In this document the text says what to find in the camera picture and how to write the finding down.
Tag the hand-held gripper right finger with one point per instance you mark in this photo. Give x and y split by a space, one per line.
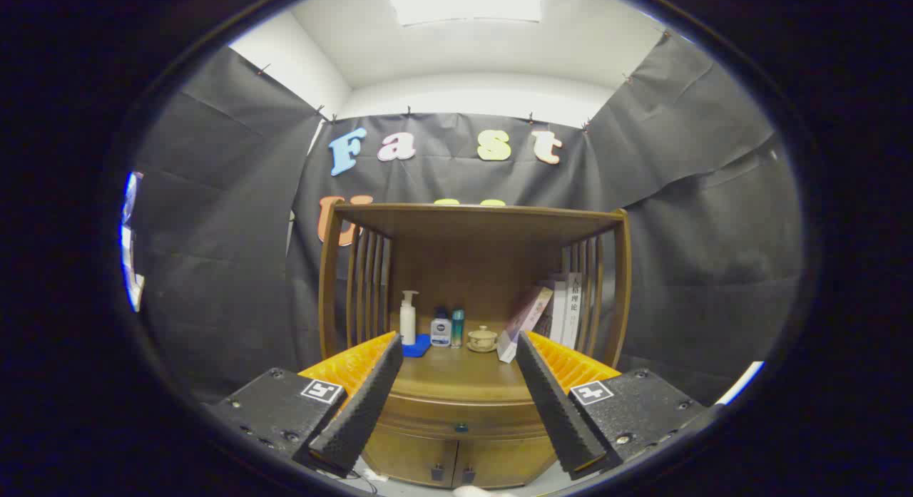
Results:
556 404

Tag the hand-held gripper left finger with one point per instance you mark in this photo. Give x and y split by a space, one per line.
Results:
364 404

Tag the wooden drawer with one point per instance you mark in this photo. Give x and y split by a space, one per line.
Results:
456 411

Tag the wooden cabinet door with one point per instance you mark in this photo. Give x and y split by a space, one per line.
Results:
499 461
406 454

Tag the wooden countertop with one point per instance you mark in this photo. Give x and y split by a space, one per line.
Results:
456 376

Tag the wooden cabinet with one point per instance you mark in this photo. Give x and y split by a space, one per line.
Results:
463 269

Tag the blue cloth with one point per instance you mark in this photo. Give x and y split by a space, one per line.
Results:
416 347

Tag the plain white book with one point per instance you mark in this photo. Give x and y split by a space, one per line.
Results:
558 319

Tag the dark patterned book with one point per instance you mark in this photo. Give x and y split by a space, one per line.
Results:
546 319

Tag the white pump bottle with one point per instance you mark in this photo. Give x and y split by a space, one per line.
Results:
408 326

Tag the purple white book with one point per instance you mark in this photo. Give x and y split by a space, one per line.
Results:
524 319

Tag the white book with black text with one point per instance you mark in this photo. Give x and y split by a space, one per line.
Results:
573 311

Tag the beige lidded teacup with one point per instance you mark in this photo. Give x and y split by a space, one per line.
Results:
483 339

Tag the white blue-capped lotion bottle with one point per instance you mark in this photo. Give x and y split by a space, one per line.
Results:
441 334

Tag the teal bottle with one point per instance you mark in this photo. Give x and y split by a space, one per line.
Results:
457 329

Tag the ceiling light panel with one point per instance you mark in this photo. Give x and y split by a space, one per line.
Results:
463 5

